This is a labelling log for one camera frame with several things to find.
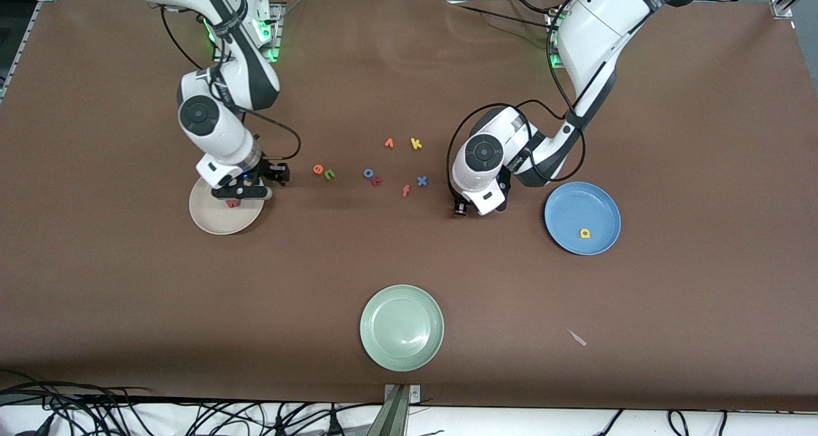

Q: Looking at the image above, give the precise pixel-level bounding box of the beige brown plate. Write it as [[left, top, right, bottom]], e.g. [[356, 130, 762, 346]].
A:
[[189, 177, 264, 235]]

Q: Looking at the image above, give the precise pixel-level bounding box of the pale green plate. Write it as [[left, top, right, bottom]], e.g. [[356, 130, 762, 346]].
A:
[[360, 284, 445, 372]]

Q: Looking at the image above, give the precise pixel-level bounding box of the blue plate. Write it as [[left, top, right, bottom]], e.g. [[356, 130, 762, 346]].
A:
[[544, 182, 622, 256]]

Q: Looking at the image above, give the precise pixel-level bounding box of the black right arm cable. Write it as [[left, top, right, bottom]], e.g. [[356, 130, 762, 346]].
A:
[[160, 8, 301, 162]]

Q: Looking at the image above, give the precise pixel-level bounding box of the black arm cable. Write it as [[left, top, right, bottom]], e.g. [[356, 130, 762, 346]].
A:
[[160, 8, 301, 162], [446, 99, 585, 217]]

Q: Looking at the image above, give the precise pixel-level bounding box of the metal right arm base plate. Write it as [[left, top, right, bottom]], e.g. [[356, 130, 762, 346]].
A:
[[212, 1, 283, 64]]

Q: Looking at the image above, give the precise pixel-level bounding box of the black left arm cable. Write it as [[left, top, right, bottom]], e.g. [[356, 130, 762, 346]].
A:
[[446, 99, 585, 217]]

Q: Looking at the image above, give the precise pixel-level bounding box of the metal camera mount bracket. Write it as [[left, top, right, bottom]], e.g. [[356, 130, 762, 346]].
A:
[[382, 384, 421, 436]]

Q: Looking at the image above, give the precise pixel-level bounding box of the black cable on table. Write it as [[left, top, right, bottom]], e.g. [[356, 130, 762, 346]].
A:
[[444, 0, 563, 31]]

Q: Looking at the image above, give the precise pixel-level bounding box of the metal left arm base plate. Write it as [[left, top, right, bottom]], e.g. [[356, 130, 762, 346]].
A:
[[546, 8, 576, 71]]

